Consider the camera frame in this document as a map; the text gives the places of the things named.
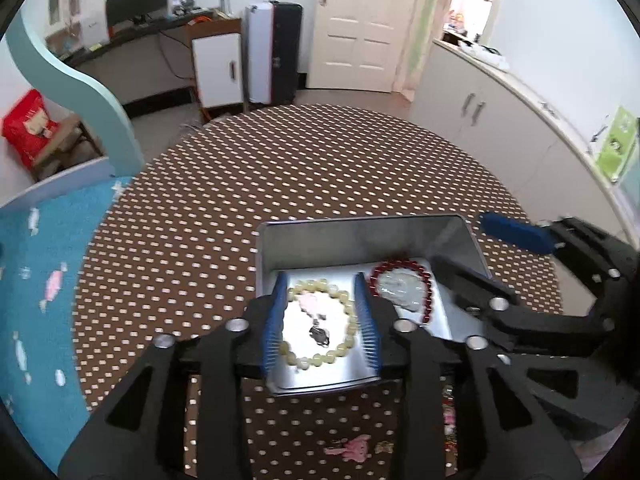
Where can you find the metal tin box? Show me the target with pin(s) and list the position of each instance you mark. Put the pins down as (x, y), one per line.
(350, 240)

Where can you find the pale jade pendant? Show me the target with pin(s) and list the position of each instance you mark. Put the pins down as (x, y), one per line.
(400, 287)

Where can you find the white suitcase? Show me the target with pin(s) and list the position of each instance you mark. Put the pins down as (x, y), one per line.
(257, 50)

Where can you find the bunch of keys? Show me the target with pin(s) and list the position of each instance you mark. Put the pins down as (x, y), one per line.
(550, 109)

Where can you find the pink and black pendant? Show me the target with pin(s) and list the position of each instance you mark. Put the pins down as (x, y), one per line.
(311, 305)

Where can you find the pale paper box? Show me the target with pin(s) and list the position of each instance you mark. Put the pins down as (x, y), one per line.
(631, 190)

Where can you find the white cloth bundle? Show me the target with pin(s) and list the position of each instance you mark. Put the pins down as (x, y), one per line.
(482, 55)

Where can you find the blue candy print bedsheet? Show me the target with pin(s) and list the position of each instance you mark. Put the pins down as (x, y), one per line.
(45, 320)

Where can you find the black suitcase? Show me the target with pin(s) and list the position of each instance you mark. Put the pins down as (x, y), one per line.
(287, 50)

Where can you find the dark wooden desk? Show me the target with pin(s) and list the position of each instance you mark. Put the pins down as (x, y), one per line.
(145, 30)

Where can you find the light blue bed frame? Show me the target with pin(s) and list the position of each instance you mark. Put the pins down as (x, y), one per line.
(100, 105)

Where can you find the white under-desk cabinet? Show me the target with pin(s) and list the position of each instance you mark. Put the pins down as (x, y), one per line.
(215, 70)

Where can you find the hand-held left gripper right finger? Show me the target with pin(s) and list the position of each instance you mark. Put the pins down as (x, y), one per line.
(367, 325)

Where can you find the white sideboard cabinet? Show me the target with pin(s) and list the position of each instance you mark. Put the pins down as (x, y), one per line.
(525, 135)

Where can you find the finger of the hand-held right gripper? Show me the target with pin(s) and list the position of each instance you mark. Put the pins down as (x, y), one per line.
(470, 285)
(515, 232)

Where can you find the pink rabbit charm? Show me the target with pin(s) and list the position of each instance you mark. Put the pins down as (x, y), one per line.
(350, 447)

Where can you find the cream panel door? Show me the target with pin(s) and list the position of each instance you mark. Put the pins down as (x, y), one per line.
(365, 25)

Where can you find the red printed bag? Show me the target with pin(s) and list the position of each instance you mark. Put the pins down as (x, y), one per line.
(27, 130)

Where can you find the green paper bag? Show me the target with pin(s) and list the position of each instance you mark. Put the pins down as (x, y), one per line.
(617, 145)

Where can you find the round polka-dot table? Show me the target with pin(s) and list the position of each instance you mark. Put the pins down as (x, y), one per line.
(300, 170)

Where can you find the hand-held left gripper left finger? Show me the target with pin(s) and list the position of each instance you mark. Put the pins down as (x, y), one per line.
(275, 320)

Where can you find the wooden chair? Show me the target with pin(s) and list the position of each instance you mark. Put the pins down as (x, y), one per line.
(65, 140)

